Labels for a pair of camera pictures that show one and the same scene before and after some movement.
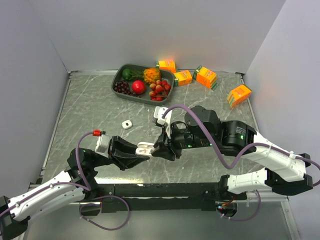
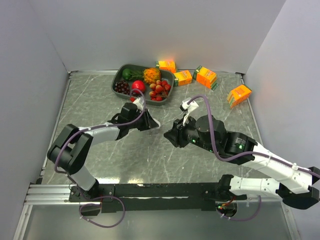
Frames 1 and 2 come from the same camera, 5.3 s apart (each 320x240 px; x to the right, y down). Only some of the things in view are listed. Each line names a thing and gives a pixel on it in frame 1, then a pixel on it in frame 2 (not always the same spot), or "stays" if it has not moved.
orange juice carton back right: [206, 76] stays
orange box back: [169, 65] stays
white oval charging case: [144, 148] to [158, 122]
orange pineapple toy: [151, 75] stays
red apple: [138, 86] stays
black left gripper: [124, 160] to [149, 122]
